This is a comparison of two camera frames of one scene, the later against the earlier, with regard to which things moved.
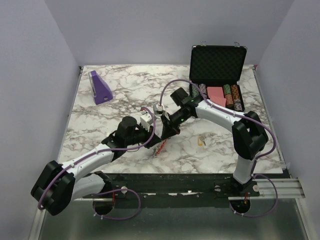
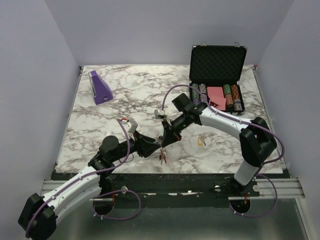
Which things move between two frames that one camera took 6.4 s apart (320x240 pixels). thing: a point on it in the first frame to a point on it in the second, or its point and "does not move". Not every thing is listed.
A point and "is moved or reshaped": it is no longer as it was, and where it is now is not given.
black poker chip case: x=215 y=71 does not move
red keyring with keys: x=156 y=151 is moved or reshaped
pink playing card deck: x=215 y=94 does not move
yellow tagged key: x=200 y=140 does not move
